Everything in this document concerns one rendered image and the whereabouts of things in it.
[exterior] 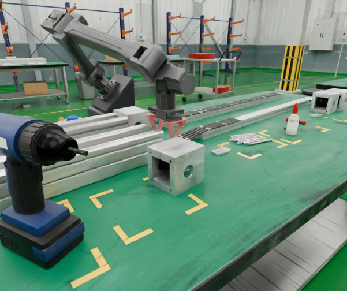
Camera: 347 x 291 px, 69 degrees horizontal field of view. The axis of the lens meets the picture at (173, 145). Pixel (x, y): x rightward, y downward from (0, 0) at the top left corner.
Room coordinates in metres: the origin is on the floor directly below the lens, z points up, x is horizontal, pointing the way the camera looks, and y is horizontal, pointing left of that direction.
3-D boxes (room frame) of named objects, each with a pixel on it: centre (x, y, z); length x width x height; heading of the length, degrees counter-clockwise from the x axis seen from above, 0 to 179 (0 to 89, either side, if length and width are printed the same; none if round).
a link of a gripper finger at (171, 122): (0.73, 0.01, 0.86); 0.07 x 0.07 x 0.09; 42
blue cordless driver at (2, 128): (0.32, 0.19, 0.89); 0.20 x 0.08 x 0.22; 63
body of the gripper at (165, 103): (0.75, 0.02, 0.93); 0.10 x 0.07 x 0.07; 42
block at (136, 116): (0.89, 0.16, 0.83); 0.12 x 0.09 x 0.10; 41
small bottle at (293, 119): (0.90, -0.44, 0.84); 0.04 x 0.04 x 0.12
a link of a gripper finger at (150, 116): (0.77, 0.04, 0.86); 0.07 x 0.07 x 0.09; 42
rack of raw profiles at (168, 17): (10.48, -1.33, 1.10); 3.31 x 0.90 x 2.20; 127
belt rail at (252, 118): (1.16, -0.45, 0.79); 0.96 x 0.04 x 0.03; 131
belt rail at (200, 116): (1.31, -0.33, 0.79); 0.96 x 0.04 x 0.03; 131
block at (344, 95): (1.34, -0.86, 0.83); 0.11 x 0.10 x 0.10; 41
